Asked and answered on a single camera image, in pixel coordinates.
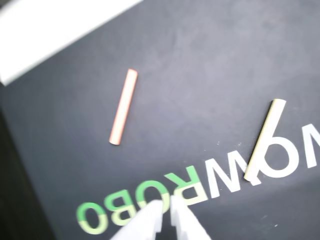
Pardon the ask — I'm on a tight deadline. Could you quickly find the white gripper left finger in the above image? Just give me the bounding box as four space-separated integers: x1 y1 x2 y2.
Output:
109 199 164 240

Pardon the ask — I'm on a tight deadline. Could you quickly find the orange chalk stick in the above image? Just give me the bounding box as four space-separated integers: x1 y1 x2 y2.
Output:
108 68 138 146

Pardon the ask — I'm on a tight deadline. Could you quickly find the yellow chalk stick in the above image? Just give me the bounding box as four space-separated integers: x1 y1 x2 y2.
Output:
244 98 287 182

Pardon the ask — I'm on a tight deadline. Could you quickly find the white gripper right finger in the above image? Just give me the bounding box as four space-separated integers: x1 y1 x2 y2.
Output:
170 194 212 240

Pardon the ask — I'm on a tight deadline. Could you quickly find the grey WOWROBO mat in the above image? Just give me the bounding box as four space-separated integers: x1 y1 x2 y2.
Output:
0 0 320 240

